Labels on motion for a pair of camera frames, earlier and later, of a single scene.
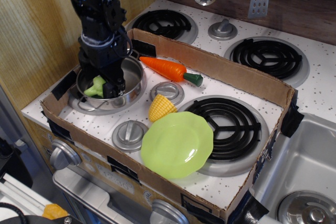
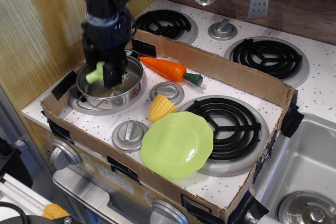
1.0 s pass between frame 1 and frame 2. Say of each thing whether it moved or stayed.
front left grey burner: stayed
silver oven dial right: stayed
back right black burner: stayed
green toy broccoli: moved
